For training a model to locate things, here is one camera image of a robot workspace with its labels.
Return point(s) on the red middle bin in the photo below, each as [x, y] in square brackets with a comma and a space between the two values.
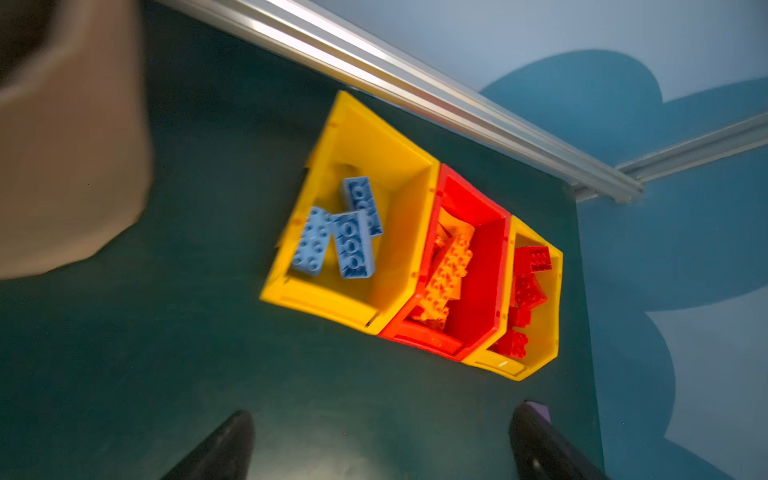
[478, 315]

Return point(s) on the long orange lego piece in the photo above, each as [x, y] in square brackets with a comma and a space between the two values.
[448, 268]

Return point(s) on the right yellow bin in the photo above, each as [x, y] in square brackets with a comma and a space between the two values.
[544, 329]

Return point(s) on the aluminium back rail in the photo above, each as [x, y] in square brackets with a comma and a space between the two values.
[306, 33]

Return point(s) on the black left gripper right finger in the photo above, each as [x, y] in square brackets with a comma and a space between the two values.
[542, 452]

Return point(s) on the orange slope lego brick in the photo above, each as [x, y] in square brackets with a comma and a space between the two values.
[450, 227]

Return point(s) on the aluminium right post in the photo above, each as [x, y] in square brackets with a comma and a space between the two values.
[729, 141]

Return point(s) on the red lego brick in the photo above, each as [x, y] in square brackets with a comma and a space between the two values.
[527, 295]
[530, 260]
[512, 344]

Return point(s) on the yellow bin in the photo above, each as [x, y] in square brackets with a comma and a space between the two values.
[356, 142]
[544, 329]

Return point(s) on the left yellow bin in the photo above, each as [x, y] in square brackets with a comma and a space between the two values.
[356, 142]

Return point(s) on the peach flower pot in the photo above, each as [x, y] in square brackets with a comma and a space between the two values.
[76, 151]

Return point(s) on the light blue lego brick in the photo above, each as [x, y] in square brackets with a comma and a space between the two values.
[357, 194]

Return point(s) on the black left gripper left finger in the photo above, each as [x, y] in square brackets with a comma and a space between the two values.
[224, 454]

